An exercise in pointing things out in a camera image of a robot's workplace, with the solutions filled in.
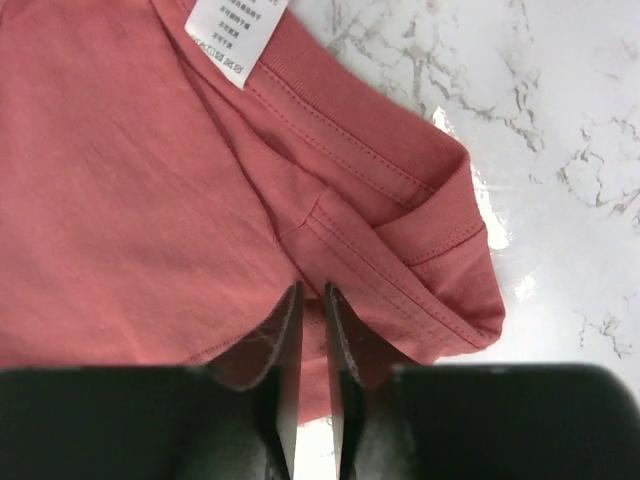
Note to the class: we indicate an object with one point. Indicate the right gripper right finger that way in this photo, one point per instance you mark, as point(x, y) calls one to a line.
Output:
point(359, 362)

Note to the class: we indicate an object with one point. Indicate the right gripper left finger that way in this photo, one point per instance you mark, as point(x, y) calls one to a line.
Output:
point(258, 381)

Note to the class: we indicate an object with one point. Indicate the pink t-shirt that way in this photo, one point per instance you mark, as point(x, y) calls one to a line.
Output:
point(154, 213)

